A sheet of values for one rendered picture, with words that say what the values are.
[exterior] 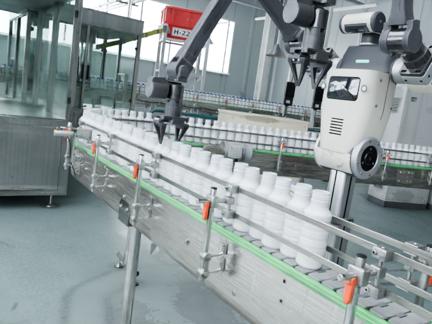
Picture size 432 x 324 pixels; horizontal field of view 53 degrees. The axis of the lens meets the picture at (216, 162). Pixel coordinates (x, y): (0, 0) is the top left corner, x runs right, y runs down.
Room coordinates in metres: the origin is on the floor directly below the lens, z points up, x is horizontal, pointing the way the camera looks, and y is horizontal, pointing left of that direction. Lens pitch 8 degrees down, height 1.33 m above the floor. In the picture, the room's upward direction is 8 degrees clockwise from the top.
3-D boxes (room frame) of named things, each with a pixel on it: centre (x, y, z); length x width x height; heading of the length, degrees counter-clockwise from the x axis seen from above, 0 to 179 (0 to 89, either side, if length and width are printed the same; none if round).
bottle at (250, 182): (1.10, -0.10, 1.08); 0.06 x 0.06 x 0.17
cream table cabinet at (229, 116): (5.88, -0.54, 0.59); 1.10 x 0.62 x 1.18; 106
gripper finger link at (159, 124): (1.48, 0.19, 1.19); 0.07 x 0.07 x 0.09; 34
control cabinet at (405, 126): (7.01, -3.02, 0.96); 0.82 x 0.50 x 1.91; 106
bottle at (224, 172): (1.19, -0.03, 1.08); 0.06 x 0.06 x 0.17
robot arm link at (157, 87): (1.46, 0.20, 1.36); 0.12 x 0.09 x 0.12; 124
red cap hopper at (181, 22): (8.36, 0.91, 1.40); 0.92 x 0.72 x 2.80; 106
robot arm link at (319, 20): (1.20, -0.21, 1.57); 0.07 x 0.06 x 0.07; 125
